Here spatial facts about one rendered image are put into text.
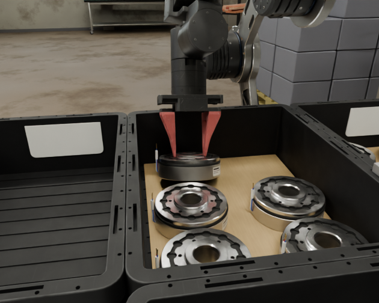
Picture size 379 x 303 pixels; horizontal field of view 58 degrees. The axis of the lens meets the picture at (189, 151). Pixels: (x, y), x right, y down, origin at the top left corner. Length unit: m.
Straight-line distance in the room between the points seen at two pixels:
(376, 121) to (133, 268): 0.61
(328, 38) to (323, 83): 0.38
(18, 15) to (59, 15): 1.03
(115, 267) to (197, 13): 0.33
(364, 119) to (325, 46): 2.42
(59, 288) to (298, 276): 0.18
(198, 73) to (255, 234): 0.26
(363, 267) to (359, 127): 0.48
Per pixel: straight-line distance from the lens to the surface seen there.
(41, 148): 0.65
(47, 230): 0.52
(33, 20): 10.70
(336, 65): 3.27
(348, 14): 3.22
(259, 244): 0.47
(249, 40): 1.32
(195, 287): 0.27
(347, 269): 0.31
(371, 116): 0.77
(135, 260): 0.30
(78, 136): 0.63
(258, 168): 0.64
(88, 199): 0.56
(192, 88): 0.54
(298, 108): 0.66
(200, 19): 0.48
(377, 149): 0.79
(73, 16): 10.58
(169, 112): 0.53
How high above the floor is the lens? 1.13
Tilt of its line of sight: 26 degrees down
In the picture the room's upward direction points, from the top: straight up
